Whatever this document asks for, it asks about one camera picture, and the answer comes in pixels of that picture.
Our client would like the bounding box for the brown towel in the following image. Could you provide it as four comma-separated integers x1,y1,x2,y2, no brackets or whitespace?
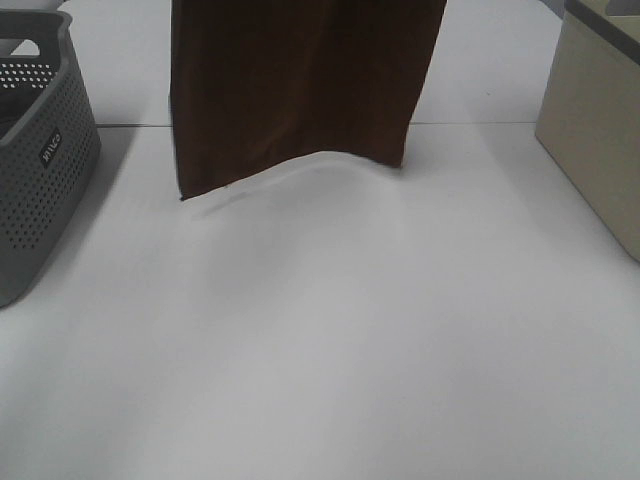
169,0,446,199

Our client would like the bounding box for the beige storage box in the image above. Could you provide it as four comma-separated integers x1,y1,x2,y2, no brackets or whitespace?
535,1,639,258

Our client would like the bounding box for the grey perforated plastic basket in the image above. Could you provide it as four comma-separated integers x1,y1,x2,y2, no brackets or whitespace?
1,9,101,306

